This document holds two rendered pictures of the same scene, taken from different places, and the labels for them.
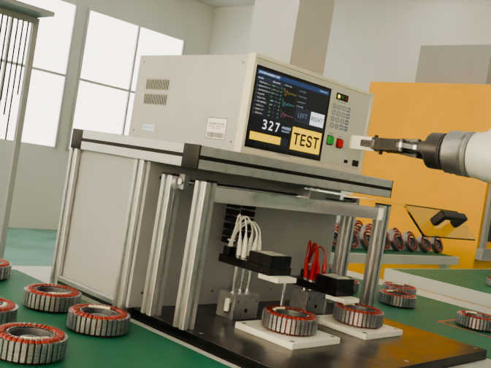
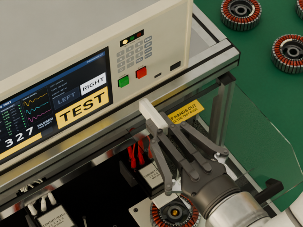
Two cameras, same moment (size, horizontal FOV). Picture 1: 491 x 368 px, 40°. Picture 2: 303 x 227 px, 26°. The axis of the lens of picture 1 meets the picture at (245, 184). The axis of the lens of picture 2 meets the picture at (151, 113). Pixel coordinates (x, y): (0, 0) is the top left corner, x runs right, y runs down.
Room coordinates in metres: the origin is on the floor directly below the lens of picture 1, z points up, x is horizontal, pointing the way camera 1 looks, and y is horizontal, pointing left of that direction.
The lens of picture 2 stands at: (0.90, -0.37, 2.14)
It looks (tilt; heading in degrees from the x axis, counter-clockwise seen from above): 57 degrees down; 12
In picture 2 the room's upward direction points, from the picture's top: straight up
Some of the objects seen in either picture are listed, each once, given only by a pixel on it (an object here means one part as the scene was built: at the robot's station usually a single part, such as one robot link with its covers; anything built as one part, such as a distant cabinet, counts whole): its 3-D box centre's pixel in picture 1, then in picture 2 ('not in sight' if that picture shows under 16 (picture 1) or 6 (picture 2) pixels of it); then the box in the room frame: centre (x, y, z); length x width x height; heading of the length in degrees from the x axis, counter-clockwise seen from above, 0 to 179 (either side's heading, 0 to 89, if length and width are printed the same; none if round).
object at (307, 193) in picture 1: (310, 195); not in sight; (1.60, -0.16, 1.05); 0.06 x 0.04 x 0.04; 136
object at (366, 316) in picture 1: (358, 314); (175, 213); (1.50, -0.30, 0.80); 0.11 x 0.11 x 0.04
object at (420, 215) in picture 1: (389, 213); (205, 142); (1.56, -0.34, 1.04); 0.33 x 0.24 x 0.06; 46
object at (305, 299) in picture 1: (307, 300); (139, 166); (1.60, -0.19, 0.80); 0.07 x 0.05 x 0.06; 136
